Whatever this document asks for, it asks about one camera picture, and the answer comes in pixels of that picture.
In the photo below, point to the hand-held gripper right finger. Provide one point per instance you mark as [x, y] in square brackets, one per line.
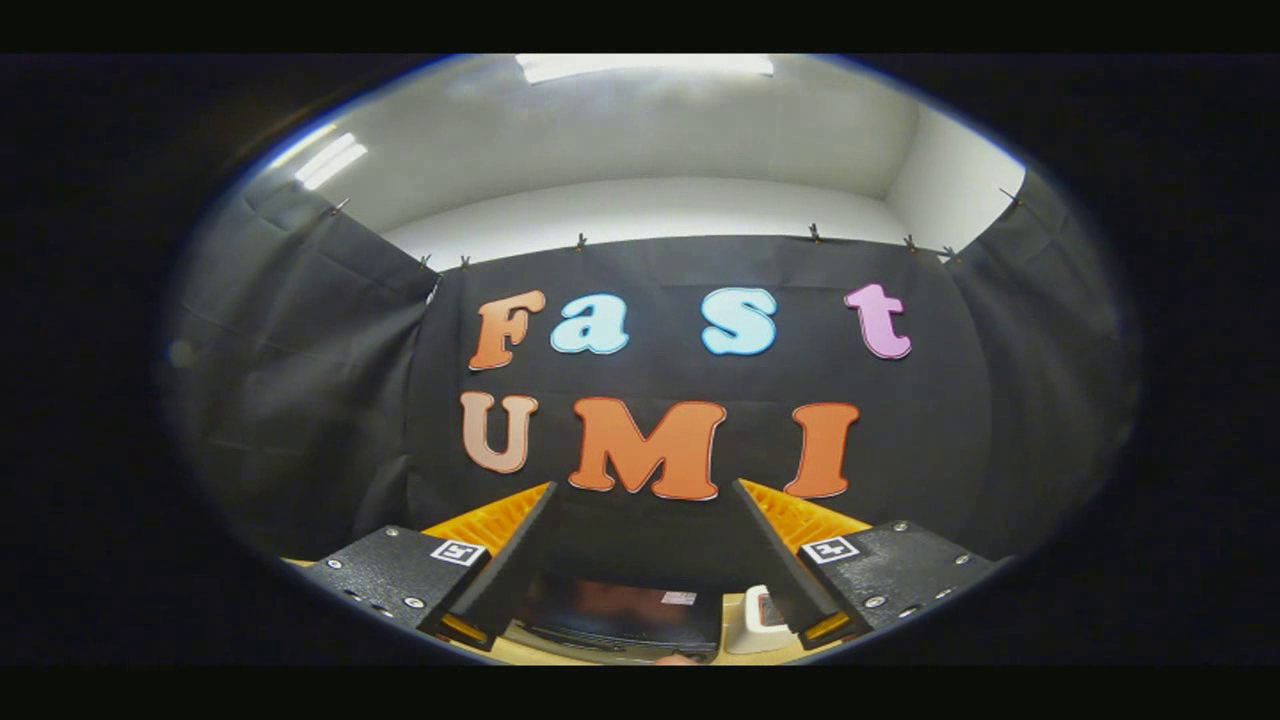
[775, 555]

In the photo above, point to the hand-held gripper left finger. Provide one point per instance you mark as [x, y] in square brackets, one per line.
[525, 560]

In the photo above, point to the black toaster oven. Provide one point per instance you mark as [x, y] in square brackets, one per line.
[620, 610]

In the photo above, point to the white slot toaster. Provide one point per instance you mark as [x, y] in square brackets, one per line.
[745, 630]

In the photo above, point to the row of small backdrop clips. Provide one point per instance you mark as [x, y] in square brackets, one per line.
[815, 233]

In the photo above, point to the narrow ceiling light strip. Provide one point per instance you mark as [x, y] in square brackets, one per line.
[330, 160]

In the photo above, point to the long ceiling light panel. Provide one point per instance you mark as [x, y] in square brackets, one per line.
[640, 66]

